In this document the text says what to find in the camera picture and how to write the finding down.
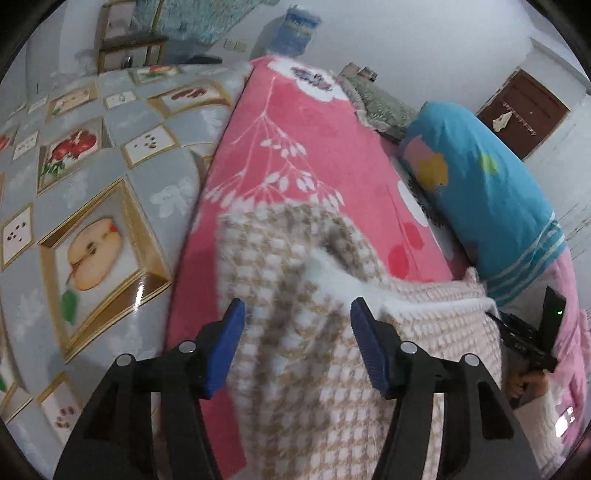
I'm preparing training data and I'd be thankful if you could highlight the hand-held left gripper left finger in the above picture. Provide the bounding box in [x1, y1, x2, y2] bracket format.
[53, 298, 247, 480]

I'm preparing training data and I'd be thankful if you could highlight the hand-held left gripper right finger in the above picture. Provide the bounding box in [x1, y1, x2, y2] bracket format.
[349, 298, 542, 480]

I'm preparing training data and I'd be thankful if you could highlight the beige white checkered sweater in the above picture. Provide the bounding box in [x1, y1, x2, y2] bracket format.
[215, 203, 522, 480]

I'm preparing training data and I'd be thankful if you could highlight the person's right hand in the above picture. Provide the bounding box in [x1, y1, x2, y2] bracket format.
[508, 369, 551, 402]

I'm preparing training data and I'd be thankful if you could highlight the pink and blue duvet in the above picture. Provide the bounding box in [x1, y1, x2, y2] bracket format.
[397, 100, 587, 462]

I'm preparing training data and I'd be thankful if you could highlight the white wardrobe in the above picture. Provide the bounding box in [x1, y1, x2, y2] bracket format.
[524, 111, 591, 264]

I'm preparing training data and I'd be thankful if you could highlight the door hook rack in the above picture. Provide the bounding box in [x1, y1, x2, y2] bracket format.
[501, 102, 537, 136]

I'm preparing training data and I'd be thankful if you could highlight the brown wooden door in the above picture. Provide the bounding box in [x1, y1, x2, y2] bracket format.
[475, 68, 571, 161]

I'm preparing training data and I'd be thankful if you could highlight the pink floral fleece blanket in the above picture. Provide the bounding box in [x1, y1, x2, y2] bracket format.
[164, 55, 467, 467]

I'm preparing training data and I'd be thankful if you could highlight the green patterned pillow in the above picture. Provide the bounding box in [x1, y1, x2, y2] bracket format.
[335, 62, 421, 141]

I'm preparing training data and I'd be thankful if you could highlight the wooden chair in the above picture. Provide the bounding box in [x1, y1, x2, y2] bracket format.
[96, 0, 169, 73]

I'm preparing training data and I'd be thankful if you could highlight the blue water jug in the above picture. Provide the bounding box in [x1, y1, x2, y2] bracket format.
[270, 4, 322, 58]

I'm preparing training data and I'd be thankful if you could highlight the teal floral hanging cloth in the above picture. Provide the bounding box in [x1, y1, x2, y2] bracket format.
[131, 0, 282, 47]

